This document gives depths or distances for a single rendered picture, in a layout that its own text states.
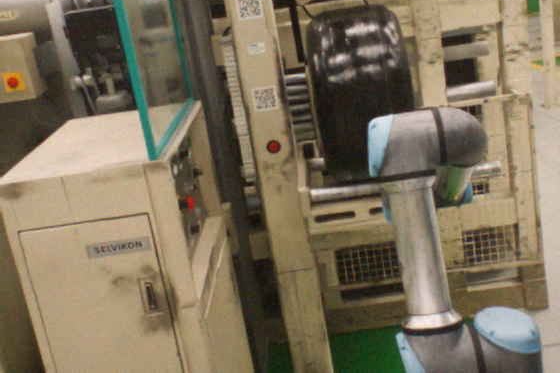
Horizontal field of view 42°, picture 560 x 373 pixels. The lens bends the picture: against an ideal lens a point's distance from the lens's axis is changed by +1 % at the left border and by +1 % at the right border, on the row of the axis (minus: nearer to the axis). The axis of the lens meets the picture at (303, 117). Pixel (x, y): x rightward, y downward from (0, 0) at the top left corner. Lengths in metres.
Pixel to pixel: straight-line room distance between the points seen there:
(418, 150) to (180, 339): 0.78
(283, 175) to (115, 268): 0.75
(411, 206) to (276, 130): 0.94
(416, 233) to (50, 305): 0.90
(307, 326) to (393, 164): 1.25
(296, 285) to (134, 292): 0.82
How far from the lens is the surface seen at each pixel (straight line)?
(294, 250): 2.41
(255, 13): 2.19
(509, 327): 1.45
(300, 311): 2.52
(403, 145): 1.39
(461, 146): 1.41
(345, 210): 2.25
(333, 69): 2.06
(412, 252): 1.41
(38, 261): 1.81
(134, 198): 1.69
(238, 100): 2.26
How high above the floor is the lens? 1.73
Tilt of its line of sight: 15 degrees down
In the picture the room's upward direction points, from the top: 9 degrees counter-clockwise
